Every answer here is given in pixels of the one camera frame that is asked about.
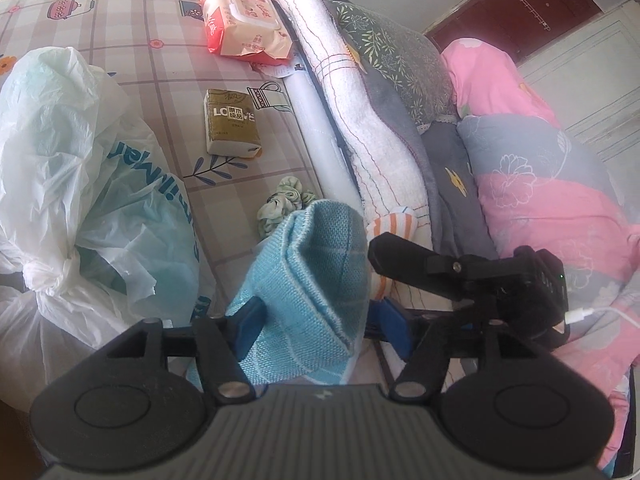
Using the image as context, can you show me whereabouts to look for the plain white plastic bag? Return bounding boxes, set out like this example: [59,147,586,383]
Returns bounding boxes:
[0,260,201,411]

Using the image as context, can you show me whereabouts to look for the checked printed bed sheet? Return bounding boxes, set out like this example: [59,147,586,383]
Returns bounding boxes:
[0,0,386,396]

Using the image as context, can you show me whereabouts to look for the brown tissue pack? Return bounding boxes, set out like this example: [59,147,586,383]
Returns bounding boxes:
[202,87,263,158]

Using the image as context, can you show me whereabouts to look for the white plastic bag blue print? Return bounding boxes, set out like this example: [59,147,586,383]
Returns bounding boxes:
[0,46,203,306]

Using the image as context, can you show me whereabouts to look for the white panelled door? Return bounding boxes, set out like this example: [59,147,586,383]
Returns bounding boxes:
[517,0,640,161]

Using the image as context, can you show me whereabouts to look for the light blue woven towel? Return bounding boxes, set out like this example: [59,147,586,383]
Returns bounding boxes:
[185,200,371,386]

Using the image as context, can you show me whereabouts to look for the red wet wipes pack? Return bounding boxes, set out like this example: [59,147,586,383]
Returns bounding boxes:
[200,0,293,66]

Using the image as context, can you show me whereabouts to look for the dark wooden door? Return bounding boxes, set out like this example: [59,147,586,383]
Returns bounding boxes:
[425,0,603,63]

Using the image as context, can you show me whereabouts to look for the pink grey floral quilt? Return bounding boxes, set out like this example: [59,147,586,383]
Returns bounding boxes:
[440,37,640,480]

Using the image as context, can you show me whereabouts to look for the green leaf print pillow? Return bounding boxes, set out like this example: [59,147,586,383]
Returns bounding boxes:
[327,0,458,128]

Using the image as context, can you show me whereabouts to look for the white terry blanket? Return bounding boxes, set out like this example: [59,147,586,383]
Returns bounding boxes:
[249,0,431,241]

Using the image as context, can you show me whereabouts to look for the green scrunchie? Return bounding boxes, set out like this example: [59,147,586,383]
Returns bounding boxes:
[256,176,318,241]

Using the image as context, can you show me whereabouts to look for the white charging cable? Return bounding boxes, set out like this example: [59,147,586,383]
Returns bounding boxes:
[565,305,640,333]

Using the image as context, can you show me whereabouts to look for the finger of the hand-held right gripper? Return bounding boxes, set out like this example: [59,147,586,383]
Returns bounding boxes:
[369,232,458,296]

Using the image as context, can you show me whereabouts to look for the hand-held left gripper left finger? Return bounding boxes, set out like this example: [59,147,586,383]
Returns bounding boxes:
[107,297,266,403]

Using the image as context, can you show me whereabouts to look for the white padded bed rail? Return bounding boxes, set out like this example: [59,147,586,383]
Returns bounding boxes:
[280,67,361,211]

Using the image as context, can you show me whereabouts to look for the grey blanket yellow stars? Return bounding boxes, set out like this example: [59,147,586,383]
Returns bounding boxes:
[320,0,498,261]

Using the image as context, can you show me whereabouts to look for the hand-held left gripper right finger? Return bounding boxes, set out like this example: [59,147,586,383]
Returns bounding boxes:
[367,300,551,403]

